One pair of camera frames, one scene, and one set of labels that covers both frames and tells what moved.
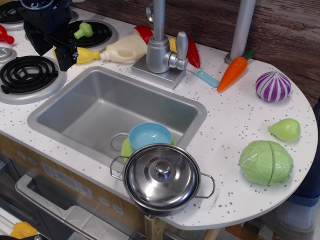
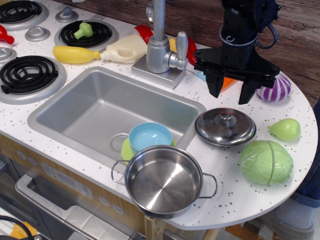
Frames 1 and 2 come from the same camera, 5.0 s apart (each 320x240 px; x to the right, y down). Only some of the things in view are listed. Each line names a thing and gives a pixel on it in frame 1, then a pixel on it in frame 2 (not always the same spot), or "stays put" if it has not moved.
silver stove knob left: x=6 y=55 stays put
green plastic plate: x=126 y=150 stays put
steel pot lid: x=161 y=176 -> x=225 y=126
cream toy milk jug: x=127 y=49 stays put
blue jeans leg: x=309 y=196 stays put
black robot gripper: x=46 y=24 -> x=239 y=60
